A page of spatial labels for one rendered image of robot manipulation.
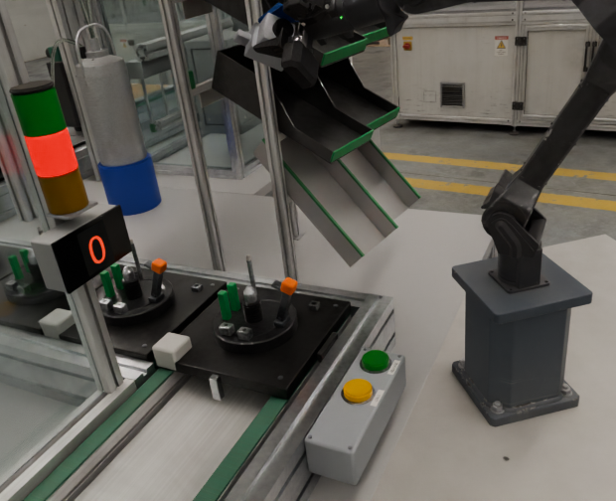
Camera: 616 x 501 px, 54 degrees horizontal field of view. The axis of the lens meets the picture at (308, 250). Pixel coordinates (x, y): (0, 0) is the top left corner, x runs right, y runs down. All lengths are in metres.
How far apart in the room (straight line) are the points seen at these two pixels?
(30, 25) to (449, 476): 12.81
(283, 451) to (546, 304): 0.40
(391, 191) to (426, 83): 3.90
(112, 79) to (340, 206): 0.84
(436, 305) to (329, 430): 0.49
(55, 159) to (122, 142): 1.03
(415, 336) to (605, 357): 0.32
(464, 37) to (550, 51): 0.64
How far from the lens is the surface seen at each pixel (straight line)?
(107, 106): 1.80
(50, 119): 0.79
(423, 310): 1.23
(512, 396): 0.97
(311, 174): 1.20
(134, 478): 0.91
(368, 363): 0.91
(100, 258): 0.85
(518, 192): 0.85
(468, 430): 0.97
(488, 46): 4.98
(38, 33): 13.42
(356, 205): 1.22
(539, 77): 4.92
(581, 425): 1.01
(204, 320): 1.07
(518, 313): 0.87
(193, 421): 0.96
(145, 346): 1.04
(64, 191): 0.81
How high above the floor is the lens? 1.53
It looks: 27 degrees down
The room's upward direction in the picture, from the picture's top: 7 degrees counter-clockwise
